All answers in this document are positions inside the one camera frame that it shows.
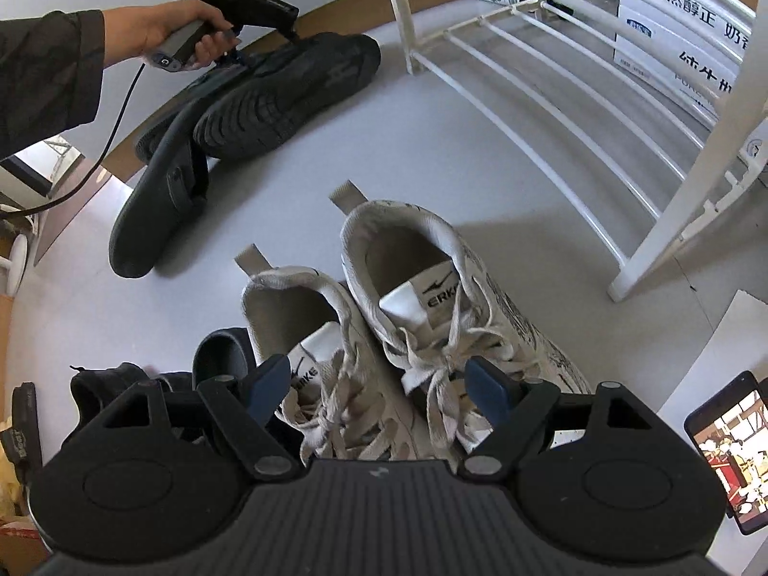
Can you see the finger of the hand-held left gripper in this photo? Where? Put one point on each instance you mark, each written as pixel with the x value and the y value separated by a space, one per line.
pixel 235 59
pixel 289 36

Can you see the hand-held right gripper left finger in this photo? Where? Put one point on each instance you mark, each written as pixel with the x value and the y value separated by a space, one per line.
pixel 270 390

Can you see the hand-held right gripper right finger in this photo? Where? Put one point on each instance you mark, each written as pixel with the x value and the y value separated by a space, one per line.
pixel 489 390

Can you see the black chunky clog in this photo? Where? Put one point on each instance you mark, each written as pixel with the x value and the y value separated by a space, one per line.
pixel 114 390
pixel 219 360

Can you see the white lace-up sneaker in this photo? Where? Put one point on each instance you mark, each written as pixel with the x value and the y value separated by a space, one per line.
pixel 270 306
pixel 420 252

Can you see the white shoe rack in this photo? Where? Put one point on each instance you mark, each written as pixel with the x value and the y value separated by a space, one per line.
pixel 678 192

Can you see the person's left forearm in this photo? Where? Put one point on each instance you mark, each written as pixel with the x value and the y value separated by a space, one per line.
pixel 48 72

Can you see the person's left hand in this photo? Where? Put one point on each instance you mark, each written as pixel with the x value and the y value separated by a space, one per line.
pixel 156 27

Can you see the brown door mat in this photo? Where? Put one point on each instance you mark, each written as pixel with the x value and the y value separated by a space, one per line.
pixel 66 222

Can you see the black printed slide sandal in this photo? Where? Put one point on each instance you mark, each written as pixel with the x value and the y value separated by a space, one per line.
pixel 24 432

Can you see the black smartphone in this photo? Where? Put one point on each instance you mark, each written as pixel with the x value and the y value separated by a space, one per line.
pixel 732 450

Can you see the red and white paper bag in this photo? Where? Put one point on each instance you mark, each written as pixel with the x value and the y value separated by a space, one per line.
pixel 18 546

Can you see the white printed carton box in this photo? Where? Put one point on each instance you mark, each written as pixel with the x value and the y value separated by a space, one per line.
pixel 672 18

